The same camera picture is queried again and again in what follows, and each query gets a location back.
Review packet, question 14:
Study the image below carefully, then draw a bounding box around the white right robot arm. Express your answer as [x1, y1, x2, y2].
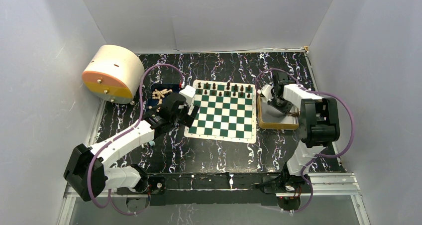
[269, 72, 340, 192]

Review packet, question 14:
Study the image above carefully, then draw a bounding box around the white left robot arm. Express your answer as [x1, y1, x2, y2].
[64, 86, 199, 202]

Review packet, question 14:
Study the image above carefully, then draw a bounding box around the green white chess board mat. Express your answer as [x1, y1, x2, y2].
[184, 80, 257, 144]

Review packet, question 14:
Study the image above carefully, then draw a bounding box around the cream queen piece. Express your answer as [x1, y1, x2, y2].
[157, 89, 173, 98]

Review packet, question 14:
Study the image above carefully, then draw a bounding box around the cream pawn piece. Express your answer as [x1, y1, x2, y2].
[151, 90, 163, 104]

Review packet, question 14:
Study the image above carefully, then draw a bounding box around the blue square tray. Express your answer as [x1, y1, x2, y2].
[145, 84, 182, 111]

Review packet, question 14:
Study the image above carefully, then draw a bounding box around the beige rectangular tin tray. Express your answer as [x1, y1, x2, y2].
[257, 90, 299, 130]

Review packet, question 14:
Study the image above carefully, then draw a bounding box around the cream orange cylindrical drum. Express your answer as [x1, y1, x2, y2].
[82, 44, 145, 104]

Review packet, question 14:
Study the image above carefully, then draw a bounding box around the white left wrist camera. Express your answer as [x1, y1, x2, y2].
[179, 85, 196, 106]

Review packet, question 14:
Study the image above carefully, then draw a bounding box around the black base frame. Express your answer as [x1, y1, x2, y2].
[117, 172, 311, 210]

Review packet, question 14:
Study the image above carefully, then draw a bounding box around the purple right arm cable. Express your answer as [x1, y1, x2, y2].
[255, 68, 355, 214]

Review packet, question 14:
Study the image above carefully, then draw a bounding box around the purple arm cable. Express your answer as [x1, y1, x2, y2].
[255, 68, 355, 214]
[86, 64, 186, 216]

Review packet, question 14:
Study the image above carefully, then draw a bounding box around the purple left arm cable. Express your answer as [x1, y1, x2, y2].
[86, 64, 186, 216]

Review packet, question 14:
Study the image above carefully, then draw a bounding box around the aluminium rail frame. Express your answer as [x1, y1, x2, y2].
[309, 172, 361, 196]

